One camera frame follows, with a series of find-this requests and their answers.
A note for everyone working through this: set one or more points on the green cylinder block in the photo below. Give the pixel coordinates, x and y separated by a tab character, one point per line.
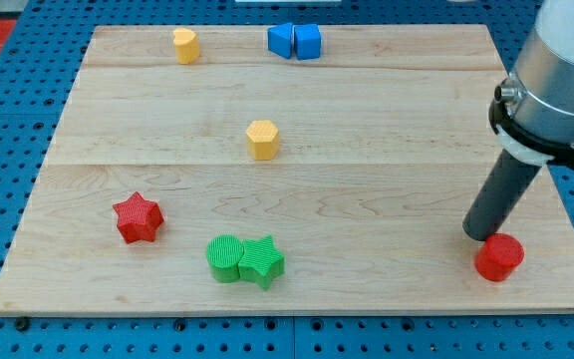
223	254

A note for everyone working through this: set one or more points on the red star block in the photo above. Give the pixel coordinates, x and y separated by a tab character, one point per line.
138	218

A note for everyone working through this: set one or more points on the green star block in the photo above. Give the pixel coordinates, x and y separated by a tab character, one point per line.
261	262

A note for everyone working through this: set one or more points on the blue triangle block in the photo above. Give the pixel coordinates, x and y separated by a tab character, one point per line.
279	40

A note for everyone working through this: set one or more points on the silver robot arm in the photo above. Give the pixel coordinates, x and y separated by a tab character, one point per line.
532	116

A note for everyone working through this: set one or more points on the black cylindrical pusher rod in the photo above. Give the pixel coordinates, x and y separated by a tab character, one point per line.
503	188

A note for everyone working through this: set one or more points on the red cylinder block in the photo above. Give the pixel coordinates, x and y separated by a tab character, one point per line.
500	255

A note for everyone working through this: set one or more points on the yellow hexagon block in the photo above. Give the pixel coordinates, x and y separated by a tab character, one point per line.
262	140

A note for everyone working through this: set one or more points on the yellow heart block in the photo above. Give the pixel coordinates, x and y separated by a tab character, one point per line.
186	45

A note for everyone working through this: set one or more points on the blue cube block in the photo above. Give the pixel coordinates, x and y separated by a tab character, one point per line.
307	41

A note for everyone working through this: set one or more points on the wooden board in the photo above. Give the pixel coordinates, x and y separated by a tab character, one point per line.
384	144

